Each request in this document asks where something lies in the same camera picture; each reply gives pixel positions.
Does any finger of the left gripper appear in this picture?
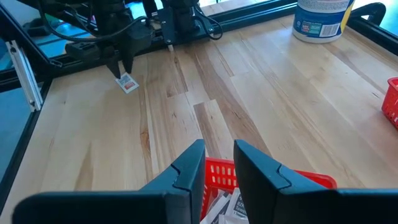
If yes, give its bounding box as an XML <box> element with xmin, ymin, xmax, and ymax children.
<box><xmin>106</xmin><ymin>55</ymin><xmax>123</xmax><ymax>80</ymax></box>
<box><xmin>122</xmin><ymin>55</ymin><xmax>135</xmax><ymax>75</ymax></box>

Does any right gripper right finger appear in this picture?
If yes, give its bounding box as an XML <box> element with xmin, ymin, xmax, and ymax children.
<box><xmin>233</xmin><ymin>138</ymin><xmax>398</xmax><ymax>224</ymax></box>

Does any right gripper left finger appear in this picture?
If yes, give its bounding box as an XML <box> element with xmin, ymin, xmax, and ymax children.
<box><xmin>11</xmin><ymin>138</ymin><xmax>206</xmax><ymax>224</ymax></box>

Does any white packet red print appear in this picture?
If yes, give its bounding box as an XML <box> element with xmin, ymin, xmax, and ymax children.
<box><xmin>114</xmin><ymin>72</ymin><xmax>140</xmax><ymax>95</ymax></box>

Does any white packet black print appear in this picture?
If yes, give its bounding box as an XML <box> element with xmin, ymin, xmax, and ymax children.
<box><xmin>201</xmin><ymin>191</ymin><xmax>233</xmax><ymax>224</ymax></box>
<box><xmin>224</xmin><ymin>187</ymin><xmax>248</xmax><ymax>220</ymax></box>

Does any red plastic basket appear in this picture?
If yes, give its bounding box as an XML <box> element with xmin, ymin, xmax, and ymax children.
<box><xmin>200</xmin><ymin>157</ymin><xmax>338</xmax><ymax>224</ymax></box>
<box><xmin>381</xmin><ymin>77</ymin><xmax>398</xmax><ymax>130</ymax></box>

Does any white wipes canister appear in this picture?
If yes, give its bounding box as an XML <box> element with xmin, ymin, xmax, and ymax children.
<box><xmin>292</xmin><ymin>0</ymin><xmax>356</xmax><ymax>44</ymax></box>

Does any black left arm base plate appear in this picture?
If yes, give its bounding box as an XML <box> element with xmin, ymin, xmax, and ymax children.
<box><xmin>157</xmin><ymin>6</ymin><xmax>203</xmax><ymax>50</ymax></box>

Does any silver aluminium bracket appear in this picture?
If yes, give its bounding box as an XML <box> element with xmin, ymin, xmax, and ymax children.
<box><xmin>5</xmin><ymin>39</ymin><xmax>44</xmax><ymax>112</ymax></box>

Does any black clamp handle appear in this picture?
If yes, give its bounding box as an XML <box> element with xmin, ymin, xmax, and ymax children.
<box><xmin>349</xmin><ymin>2</ymin><xmax>387</xmax><ymax>30</ymax></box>

